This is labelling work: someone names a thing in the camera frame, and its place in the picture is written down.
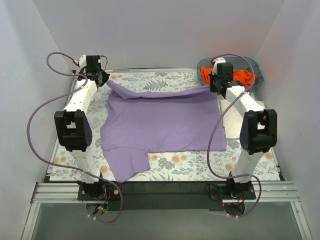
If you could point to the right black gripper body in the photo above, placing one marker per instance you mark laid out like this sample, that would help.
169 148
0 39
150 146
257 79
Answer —
214 84

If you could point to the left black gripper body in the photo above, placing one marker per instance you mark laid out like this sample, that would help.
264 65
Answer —
101 77

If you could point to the purple t shirt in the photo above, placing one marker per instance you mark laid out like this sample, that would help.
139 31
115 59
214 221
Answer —
139 123

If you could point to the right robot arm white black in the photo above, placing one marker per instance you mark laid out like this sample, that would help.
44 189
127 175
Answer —
257 135

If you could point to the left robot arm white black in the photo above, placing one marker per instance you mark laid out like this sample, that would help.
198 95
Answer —
73 128

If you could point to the orange t shirt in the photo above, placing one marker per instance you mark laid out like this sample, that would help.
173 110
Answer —
243 76

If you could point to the teal plastic basket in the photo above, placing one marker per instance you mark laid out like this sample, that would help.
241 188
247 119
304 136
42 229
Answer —
238 65

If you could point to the folded white t shirt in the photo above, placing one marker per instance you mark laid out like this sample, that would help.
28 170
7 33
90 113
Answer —
233 120

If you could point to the floral table cloth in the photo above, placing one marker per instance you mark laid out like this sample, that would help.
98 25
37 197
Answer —
171 166

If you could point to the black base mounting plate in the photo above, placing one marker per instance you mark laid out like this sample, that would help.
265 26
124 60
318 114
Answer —
165 195

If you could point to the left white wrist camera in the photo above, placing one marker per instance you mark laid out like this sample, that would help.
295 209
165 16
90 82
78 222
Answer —
82 62

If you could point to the aluminium frame rail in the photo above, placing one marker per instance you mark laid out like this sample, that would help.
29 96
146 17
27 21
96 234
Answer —
57 214

